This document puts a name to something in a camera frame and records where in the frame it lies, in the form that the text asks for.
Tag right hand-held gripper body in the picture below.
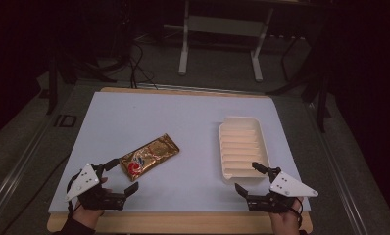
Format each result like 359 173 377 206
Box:
245 167 319 214

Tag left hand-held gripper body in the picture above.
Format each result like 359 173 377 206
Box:
65 163 126 212

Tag white ribbed plastic tray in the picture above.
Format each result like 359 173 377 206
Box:
219 116 271 181

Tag gold foil snack packet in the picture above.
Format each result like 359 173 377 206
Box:
119 132 181 183

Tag person's right hand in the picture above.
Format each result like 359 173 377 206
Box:
268 196 305 235

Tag person's left hand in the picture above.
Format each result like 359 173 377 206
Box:
72 176 114 230

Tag white table mat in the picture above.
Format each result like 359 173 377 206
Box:
48 91 312 213

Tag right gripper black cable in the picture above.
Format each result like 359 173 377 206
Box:
290 197 305 229

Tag black floor cables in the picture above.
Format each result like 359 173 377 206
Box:
127 41 159 90

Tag white metal desk frame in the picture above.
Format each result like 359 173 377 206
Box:
177 0 276 83

